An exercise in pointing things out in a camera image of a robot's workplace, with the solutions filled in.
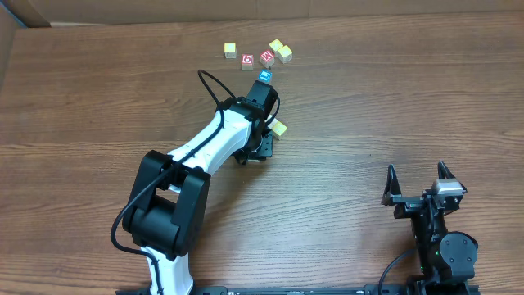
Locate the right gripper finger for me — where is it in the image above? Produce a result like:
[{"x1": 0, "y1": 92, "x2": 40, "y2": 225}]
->
[
  {"x1": 381, "y1": 164, "x2": 402, "y2": 206},
  {"x1": 437, "y1": 161, "x2": 455, "y2": 179}
]

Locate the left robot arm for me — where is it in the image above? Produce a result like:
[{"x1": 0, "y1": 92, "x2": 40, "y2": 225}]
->
[{"x1": 113, "y1": 80, "x2": 280, "y2": 294}]

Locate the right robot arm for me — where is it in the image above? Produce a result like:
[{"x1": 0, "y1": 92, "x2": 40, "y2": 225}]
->
[{"x1": 377, "y1": 161, "x2": 479, "y2": 294}]

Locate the yellow block near centre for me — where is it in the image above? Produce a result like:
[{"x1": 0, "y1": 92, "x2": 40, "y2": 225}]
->
[{"x1": 271, "y1": 121, "x2": 287, "y2": 140}]

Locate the yellow block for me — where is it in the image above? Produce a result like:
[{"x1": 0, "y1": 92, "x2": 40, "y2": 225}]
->
[
  {"x1": 269, "y1": 39, "x2": 283, "y2": 57},
  {"x1": 271, "y1": 121, "x2": 287, "y2": 140},
  {"x1": 278, "y1": 45, "x2": 293, "y2": 64},
  {"x1": 224, "y1": 42, "x2": 237, "y2": 59}
]

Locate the blue letter block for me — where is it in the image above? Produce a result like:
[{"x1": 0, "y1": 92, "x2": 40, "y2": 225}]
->
[{"x1": 258, "y1": 70, "x2": 273, "y2": 84}]

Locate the red letter E block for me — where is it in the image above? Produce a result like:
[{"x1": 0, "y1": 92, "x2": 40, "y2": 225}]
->
[{"x1": 260, "y1": 50, "x2": 275, "y2": 68}]

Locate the red letter block left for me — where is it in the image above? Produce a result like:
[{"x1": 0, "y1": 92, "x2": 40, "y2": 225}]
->
[{"x1": 241, "y1": 54, "x2": 254, "y2": 71}]

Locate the yellow block top right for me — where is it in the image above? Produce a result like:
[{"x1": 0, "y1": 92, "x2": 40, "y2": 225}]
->
[{"x1": 278, "y1": 45, "x2": 293, "y2": 64}]

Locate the far left yellow block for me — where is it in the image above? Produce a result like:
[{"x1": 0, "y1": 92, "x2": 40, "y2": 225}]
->
[{"x1": 224, "y1": 42, "x2": 237, "y2": 59}]

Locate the cardboard box back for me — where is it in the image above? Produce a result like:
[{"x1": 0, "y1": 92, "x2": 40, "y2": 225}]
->
[{"x1": 1, "y1": 0, "x2": 523, "y2": 27}]

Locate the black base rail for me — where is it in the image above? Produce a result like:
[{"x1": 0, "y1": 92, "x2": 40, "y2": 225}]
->
[{"x1": 115, "y1": 284, "x2": 481, "y2": 295}]

